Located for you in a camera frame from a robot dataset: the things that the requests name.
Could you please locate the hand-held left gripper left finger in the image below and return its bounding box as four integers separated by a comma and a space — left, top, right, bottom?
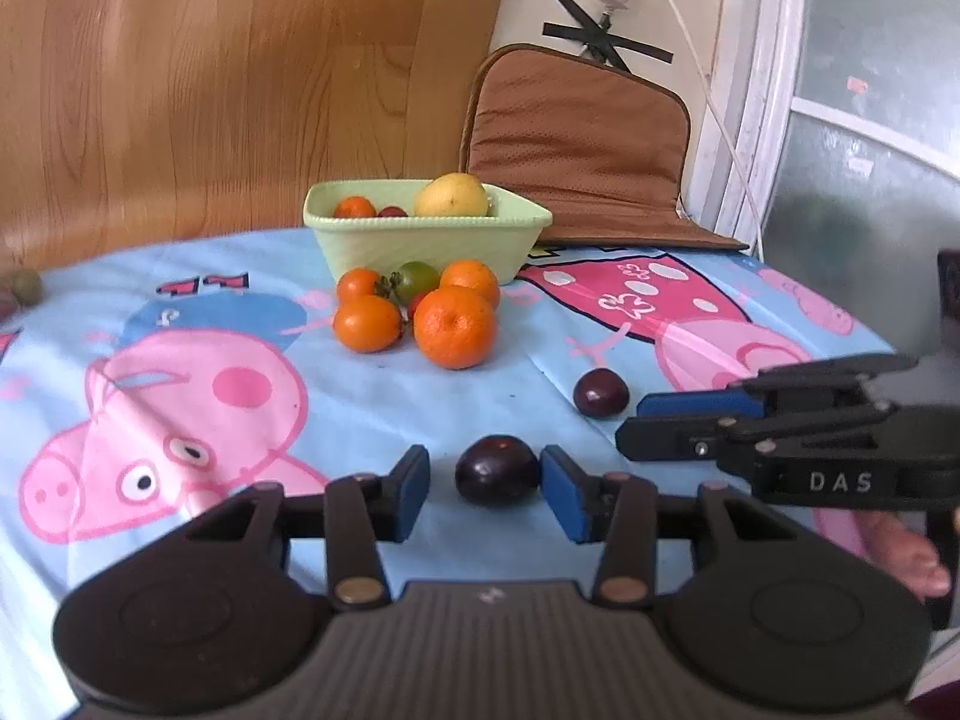
184, 444, 432, 610

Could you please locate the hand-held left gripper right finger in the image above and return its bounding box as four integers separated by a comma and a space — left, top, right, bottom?
540, 444, 796, 608

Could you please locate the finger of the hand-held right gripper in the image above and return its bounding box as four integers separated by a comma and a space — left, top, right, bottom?
636, 352, 920, 419
615, 401, 899, 464

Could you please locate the dark purple plum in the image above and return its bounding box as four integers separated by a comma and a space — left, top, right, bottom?
455, 435, 541, 507
574, 367, 629, 419

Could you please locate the large orange tangerine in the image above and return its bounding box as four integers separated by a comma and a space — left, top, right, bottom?
413, 286, 499, 370

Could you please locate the orange persimmon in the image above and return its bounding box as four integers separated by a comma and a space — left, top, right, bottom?
332, 295, 404, 353

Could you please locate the small orange tomato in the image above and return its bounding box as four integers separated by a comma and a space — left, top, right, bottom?
336, 268, 385, 306

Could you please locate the green tomato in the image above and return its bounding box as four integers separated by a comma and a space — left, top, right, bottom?
394, 261, 441, 302

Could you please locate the light green bowl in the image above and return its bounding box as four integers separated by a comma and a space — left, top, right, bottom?
304, 178, 554, 287

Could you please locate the person's right hand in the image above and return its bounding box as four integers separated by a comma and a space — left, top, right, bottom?
851, 510, 953, 602

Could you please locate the dark object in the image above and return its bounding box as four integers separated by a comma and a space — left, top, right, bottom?
937, 250, 960, 316

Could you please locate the printed blanket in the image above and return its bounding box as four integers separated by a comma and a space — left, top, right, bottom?
0, 225, 938, 720

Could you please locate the brown seat cushion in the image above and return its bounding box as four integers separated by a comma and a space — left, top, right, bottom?
459, 43, 751, 252

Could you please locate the yellow pear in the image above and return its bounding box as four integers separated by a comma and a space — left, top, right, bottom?
414, 173, 490, 217

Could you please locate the white framed window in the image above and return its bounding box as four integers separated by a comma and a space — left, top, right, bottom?
705, 0, 960, 361

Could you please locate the black tape strip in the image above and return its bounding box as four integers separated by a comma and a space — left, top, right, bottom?
544, 24, 676, 62
555, 0, 632, 74

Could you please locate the wood pattern board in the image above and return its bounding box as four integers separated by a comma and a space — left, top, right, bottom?
0, 0, 512, 271

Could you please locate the white cable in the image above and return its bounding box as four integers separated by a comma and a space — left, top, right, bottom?
641, 0, 766, 260

